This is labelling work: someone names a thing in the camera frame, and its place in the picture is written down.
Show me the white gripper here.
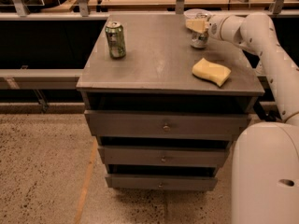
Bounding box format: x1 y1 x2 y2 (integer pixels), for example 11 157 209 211
185 15 225 40

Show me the white 7up can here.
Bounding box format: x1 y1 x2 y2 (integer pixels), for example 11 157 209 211
191 17 208 49

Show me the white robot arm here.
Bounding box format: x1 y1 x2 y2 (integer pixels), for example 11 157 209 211
185 12 299 224

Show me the green soda can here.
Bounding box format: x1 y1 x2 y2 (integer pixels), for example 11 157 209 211
105 21 126 59

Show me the white bowl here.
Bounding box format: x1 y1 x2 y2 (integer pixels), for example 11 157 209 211
184 8 211 20

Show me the yellow sponge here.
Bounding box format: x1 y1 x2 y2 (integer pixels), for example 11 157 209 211
192 58 231 87

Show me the grey drawer cabinet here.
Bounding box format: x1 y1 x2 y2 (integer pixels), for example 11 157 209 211
77 14 264 190

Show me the top grey drawer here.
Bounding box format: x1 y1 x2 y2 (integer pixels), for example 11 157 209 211
85 110 249 141

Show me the grey drawer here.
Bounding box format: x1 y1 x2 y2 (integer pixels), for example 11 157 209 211
106 174 218 191
85 110 249 141
99 146 229 168

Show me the middle grey drawer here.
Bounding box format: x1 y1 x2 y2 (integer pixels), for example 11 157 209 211
99 146 229 168

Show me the bottom grey drawer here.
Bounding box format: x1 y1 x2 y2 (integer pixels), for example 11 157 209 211
106 174 218 191

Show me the grey metal railing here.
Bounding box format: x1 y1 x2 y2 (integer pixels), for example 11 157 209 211
1 0 298 119

